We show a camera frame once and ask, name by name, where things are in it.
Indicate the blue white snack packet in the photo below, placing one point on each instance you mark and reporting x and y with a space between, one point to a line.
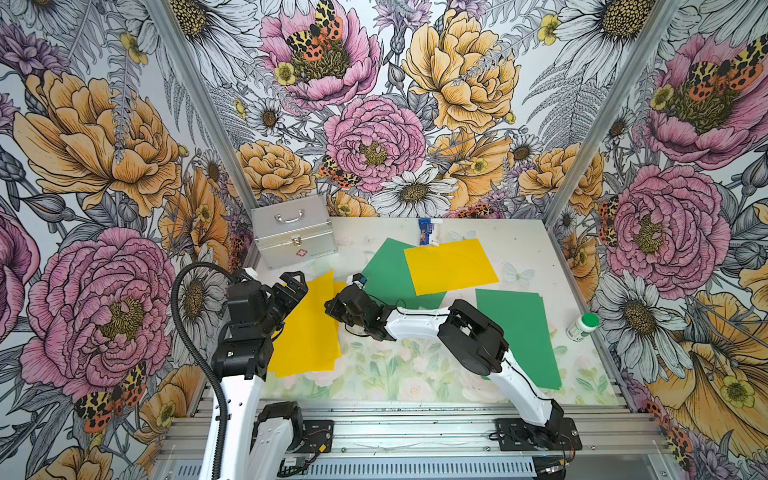
428 231

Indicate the aluminium corner post right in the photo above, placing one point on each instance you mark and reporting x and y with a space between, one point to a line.
645 49

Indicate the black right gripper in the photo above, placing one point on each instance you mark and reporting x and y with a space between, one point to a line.
333 305

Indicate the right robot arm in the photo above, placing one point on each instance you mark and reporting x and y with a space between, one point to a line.
476 342

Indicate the aluminium corner post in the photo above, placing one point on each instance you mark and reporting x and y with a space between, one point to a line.
185 64
645 49

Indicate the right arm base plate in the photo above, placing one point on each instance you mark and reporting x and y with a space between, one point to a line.
512 434

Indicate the green cap white bottle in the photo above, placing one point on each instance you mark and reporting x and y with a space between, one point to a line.
583 327

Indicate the yellow paper sheet top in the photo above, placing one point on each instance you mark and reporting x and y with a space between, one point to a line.
309 324

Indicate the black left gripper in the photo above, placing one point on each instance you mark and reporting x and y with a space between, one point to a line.
281 293

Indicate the aluminium rail frame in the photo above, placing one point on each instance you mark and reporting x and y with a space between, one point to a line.
389 428

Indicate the large green paper sheet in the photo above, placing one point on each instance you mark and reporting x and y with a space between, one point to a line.
522 317

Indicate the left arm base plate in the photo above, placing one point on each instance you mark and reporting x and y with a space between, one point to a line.
317 437

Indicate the aluminium corner post left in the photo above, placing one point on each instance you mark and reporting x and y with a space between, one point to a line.
185 64

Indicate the silver metal case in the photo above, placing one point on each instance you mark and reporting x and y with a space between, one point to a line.
294 231

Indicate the yellow paper sheet under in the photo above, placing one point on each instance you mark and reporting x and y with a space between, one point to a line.
452 266

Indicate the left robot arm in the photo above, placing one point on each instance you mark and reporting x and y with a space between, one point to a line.
242 443

